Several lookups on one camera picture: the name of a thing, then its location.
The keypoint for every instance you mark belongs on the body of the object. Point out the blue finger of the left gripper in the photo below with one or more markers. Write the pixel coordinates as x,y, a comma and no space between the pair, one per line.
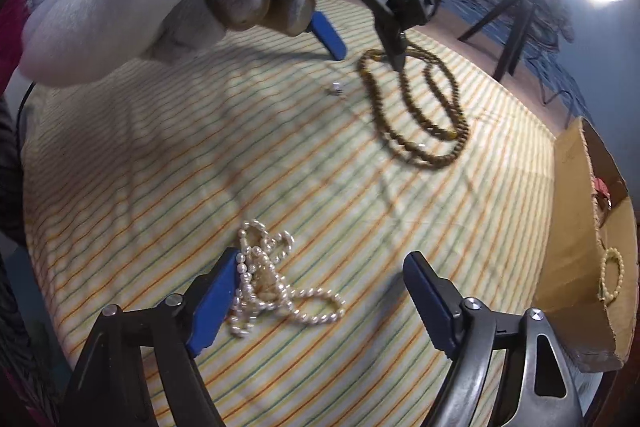
322,29
390,30

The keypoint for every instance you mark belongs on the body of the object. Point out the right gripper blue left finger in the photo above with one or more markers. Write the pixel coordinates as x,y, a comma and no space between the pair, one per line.
109,384

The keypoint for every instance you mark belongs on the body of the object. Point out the yellow striped cloth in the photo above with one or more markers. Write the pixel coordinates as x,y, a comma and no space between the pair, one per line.
135,184

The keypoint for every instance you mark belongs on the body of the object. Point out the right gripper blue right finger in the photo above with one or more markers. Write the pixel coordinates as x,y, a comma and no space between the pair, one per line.
535,387

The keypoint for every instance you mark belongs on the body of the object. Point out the black tripod stand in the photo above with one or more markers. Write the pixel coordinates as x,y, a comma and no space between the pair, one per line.
512,50

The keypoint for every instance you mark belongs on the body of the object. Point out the open cardboard box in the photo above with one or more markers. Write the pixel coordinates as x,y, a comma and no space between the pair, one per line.
589,282

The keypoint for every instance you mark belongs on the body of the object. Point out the red strap wristwatch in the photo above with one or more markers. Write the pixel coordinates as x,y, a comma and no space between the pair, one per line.
602,195

